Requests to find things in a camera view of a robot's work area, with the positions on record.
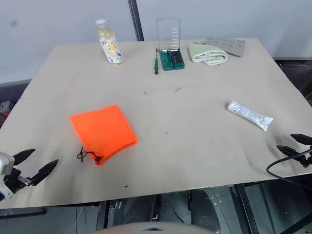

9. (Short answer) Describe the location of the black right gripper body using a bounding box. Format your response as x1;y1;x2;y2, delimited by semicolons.
301;145;312;168

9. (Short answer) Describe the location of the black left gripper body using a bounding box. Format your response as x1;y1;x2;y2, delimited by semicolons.
3;167;33;195

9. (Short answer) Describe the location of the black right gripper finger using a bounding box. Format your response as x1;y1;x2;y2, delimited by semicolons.
290;133;312;147
276;145;305;168

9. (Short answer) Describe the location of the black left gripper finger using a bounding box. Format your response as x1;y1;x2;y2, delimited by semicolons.
31;159;59;187
12;149;36;169

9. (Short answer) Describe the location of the white printed tube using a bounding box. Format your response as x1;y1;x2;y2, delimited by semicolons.
227;100;274;133

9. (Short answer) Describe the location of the grey rounded robot body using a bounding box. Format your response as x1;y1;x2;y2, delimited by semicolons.
91;221;208;234

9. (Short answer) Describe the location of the grey checked cloth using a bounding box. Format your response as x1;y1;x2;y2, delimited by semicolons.
200;37;246;58

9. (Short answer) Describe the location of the folded light green towel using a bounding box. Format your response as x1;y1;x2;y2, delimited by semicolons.
187;42;230;66

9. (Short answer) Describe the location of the clear bottle with floral label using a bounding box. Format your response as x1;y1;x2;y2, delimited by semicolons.
95;19;124;65

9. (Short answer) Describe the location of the green screwdriver bit set case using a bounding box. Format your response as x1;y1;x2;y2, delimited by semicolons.
156;17;186;72

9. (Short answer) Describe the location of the black vertical pole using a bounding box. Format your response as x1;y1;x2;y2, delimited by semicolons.
127;0;145;41

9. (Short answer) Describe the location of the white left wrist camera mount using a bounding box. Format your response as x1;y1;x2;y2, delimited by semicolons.
0;151;16;202

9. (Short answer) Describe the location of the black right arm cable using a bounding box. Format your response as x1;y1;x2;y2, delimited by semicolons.
266;148;312;186

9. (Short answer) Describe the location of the orange drawstring pouch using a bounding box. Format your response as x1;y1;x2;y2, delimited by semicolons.
70;104;139;167

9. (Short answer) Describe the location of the green handled screwdriver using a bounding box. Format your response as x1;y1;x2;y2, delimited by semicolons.
153;47;159;75

